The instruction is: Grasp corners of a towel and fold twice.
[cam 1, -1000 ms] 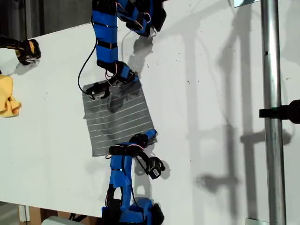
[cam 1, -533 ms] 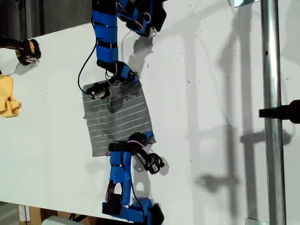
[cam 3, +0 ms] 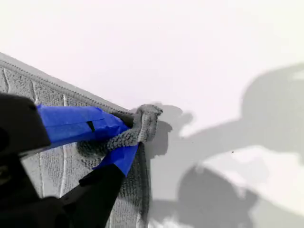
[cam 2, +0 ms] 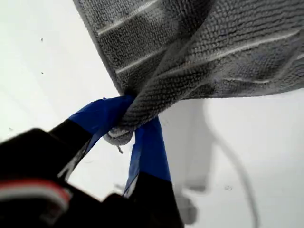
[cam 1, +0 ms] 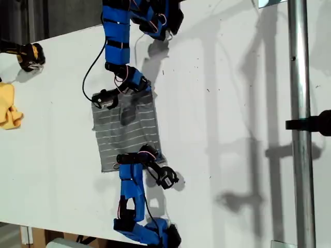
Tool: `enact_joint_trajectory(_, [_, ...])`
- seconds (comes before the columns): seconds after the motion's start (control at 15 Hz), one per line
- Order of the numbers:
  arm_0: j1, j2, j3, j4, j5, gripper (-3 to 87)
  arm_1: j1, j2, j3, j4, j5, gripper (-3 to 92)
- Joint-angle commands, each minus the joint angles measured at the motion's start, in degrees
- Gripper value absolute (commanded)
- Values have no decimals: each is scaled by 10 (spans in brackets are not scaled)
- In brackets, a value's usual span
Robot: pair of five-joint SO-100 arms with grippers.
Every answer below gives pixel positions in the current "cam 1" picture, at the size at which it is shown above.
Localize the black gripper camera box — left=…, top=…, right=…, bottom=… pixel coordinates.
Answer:
left=146, top=160, right=179, bottom=190
left=92, top=88, right=119, bottom=111

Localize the steel post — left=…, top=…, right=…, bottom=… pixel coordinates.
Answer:
left=287, top=0, right=317, bottom=248

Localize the black camera cable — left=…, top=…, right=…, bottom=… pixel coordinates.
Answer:
left=82, top=38, right=107, bottom=102
left=143, top=191, right=156, bottom=227

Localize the white box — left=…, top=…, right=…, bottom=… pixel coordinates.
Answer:
left=46, top=237, right=99, bottom=248

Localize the black clamp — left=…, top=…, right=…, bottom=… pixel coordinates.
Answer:
left=285, top=110, right=331, bottom=137

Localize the black and yellow tool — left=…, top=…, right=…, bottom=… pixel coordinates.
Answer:
left=0, top=38, right=47, bottom=73

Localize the grey striped towel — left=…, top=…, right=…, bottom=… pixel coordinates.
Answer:
left=91, top=90, right=168, bottom=173

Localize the yellow cloth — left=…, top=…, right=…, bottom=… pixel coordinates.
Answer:
left=0, top=82, right=24, bottom=130

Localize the brown cardboard box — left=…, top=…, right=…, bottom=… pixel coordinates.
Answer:
left=32, top=227, right=122, bottom=248

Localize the white table leg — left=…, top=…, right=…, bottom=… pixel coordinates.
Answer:
left=20, top=225, right=34, bottom=245

